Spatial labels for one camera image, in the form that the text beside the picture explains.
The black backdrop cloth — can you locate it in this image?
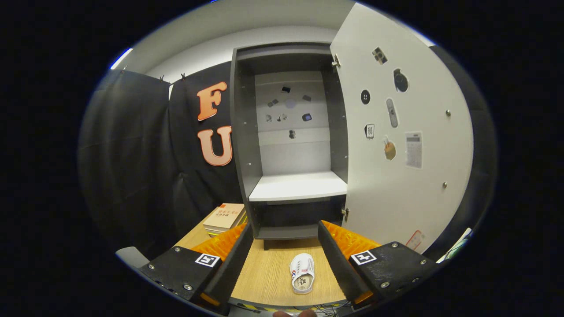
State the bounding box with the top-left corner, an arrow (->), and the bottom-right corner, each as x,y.
78,62 -> 498,260

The row of black cloth clips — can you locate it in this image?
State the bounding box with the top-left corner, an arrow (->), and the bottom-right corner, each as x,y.
121,65 -> 188,84

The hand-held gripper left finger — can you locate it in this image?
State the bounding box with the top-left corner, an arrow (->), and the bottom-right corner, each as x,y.
140,221 -> 255,309

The ceiling strip light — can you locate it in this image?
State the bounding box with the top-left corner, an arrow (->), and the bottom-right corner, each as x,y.
110,48 -> 134,70

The white canvas shoe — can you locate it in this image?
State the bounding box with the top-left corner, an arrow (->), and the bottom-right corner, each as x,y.
289,253 -> 315,295

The stack of books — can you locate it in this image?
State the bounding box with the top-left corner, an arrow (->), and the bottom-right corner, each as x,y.
203,203 -> 248,237

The white cabinet shelf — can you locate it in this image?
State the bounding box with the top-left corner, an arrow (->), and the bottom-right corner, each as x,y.
248,171 -> 348,203

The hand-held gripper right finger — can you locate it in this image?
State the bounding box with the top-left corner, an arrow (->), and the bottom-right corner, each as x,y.
318,220 -> 441,307

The dark grey shoe cabinet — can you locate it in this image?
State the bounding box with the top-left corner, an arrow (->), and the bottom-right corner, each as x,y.
229,42 -> 349,251

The tangle of black cables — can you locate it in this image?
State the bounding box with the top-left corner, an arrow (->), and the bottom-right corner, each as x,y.
308,301 -> 353,315

